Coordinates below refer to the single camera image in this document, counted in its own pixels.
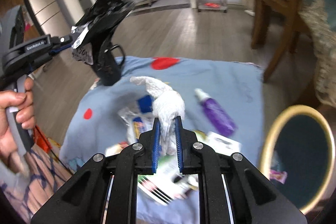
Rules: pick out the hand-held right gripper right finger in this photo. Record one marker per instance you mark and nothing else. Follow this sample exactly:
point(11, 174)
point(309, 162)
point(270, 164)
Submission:
point(178, 145)

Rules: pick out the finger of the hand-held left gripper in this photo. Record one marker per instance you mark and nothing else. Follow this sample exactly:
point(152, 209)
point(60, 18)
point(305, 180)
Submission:
point(60, 49)
point(63, 39)

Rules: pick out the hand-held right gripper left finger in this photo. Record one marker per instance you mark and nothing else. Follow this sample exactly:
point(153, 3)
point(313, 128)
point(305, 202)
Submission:
point(156, 150)

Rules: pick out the white tissue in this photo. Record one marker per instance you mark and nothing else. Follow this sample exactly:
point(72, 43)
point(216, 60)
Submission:
point(168, 103)

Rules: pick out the black plastic bag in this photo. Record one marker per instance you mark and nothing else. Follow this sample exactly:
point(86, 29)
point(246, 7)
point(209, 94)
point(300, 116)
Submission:
point(110, 11)

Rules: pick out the dark bin with yellow rim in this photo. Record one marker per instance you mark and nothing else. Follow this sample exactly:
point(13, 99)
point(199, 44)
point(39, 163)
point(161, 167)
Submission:
point(296, 161)

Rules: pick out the person's left hand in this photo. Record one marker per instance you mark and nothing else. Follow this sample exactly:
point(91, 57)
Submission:
point(10, 129)

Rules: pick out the white blue snack packet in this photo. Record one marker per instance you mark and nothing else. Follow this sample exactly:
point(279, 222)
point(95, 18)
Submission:
point(131, 129)

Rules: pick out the white refrigerator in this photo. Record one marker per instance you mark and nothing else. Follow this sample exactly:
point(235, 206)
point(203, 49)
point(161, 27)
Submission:
point(44, 8)

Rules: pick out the red floral packet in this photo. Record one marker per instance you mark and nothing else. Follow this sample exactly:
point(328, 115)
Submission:
point(118, 148)

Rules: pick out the green white carton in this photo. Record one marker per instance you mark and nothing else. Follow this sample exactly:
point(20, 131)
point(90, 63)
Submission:
point(162, 190)

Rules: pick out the white printed box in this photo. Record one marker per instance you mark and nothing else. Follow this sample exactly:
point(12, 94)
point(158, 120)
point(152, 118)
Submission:
point(225, 144)

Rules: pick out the purple spray bottle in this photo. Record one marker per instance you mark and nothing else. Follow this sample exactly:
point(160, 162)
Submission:
point(218, 113)

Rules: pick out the black ceramic mug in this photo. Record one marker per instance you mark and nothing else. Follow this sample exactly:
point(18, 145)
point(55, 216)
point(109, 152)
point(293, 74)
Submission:
point(107, 74)

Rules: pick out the blue cartoon printed blanket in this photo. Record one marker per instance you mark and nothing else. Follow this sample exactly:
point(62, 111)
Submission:
point(210, 74)

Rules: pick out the red plastic packet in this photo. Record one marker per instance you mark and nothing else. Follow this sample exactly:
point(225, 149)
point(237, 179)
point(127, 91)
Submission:
point(43, 140)

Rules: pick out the pink wrapper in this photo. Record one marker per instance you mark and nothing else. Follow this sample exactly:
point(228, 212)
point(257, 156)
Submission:
point(278, 176)

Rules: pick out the pink plaid blanket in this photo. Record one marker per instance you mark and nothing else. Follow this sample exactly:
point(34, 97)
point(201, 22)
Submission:
point(47, 179)

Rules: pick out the wooden dining chair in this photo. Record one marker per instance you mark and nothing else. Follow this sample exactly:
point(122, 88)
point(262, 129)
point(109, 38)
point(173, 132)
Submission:
point(286, 16)

